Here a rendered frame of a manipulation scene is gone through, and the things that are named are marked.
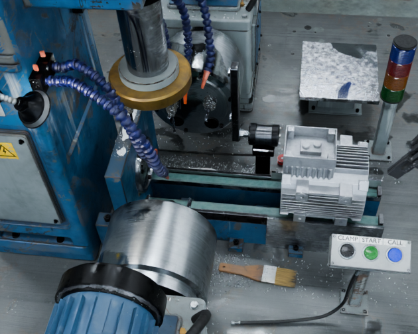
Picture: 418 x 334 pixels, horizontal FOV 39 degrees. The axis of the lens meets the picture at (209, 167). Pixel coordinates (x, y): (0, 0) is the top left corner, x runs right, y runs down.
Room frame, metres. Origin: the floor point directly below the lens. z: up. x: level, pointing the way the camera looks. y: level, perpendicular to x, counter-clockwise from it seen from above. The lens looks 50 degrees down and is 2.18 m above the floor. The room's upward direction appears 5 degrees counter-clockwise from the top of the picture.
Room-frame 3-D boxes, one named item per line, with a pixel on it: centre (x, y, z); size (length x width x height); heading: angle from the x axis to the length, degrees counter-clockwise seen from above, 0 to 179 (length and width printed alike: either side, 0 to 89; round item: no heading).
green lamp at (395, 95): (1.17, -0.52, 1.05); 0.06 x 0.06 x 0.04
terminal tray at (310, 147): (0.92, -0.24, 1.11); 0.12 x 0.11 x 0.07; 78
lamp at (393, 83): (1.17, -0.52, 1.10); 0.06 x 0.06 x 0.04
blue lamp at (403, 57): (1.17, -0.52, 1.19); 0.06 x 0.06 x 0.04
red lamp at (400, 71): (1.17, -0.52, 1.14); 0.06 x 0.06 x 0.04
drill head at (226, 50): (1.31, 0.01, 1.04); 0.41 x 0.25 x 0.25; 168
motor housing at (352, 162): (0.91, -0.28, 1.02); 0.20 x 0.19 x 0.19; 78
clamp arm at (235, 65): (1.09, -0.08, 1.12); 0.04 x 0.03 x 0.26; 78
